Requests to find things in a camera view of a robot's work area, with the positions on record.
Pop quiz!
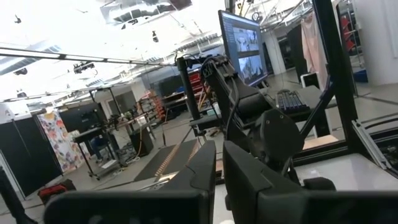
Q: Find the black workbench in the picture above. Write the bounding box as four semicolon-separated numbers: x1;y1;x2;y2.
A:
58;102;156;181

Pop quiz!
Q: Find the floral patterned panel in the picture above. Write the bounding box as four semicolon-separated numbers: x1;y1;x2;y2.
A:
36;110;91;174

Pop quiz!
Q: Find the black keyboard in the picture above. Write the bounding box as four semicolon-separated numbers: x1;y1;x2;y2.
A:
275;89;311;114

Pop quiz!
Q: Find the computer monitor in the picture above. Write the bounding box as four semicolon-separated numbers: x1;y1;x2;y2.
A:
218;9;269;87

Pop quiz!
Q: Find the overhead metal rail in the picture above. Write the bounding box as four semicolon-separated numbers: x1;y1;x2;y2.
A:
0;46;175;68

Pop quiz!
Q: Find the black overhead camera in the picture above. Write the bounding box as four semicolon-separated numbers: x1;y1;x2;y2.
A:
73;61;96;75

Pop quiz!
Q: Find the black partition panel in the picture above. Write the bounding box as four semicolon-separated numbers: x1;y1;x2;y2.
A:
0;114;63;198

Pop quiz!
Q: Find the black equipment cart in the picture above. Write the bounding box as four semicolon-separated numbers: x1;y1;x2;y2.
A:
189;85;338;138

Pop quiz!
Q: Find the black aluminium table frame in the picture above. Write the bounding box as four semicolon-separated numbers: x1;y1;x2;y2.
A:
292;0;398;180

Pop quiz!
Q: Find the red and black bag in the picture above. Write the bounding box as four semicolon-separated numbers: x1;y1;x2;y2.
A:
37;179;77;206

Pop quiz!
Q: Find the silver aluminium extrusion rail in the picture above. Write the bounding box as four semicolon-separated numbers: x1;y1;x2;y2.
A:
351;119;389;170

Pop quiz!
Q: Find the black mat with hazard stripes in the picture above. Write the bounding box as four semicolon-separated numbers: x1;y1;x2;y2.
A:
133;138;201;183

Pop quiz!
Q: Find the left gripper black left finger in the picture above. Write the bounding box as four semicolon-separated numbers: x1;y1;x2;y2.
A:
43;139;217;224

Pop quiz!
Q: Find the pink hanging cloth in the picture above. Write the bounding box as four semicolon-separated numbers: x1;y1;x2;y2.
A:
300;11;330;91

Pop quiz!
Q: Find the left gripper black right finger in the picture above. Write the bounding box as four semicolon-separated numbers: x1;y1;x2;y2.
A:
223;140;398;224

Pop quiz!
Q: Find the black pole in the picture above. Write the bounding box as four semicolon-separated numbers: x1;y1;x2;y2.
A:
175;57;201;122

